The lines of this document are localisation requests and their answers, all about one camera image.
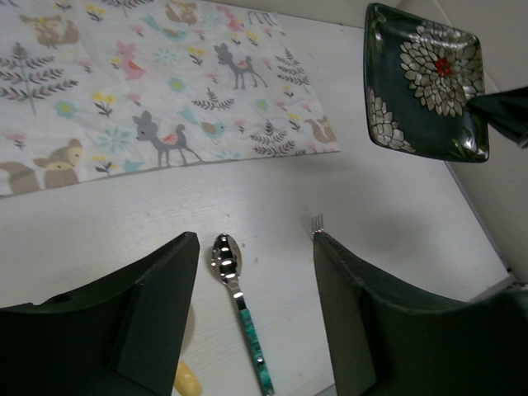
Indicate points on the yellow mug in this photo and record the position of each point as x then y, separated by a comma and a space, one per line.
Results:
186, 382

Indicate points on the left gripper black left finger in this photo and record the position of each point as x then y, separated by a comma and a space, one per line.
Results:
119, 335

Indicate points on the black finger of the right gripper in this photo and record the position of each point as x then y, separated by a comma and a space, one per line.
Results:
506, 112

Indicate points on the black floral square plate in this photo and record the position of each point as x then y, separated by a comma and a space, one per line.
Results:
419, 76

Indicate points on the fork with teal handle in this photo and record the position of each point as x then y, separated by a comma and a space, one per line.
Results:
317, 224

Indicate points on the floral animal print cloth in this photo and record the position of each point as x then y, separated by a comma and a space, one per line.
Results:
93, 89

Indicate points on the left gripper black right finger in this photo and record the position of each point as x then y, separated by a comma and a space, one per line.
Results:
388, 337

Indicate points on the spoon with teal handle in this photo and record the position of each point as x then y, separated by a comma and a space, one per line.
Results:
226, 260

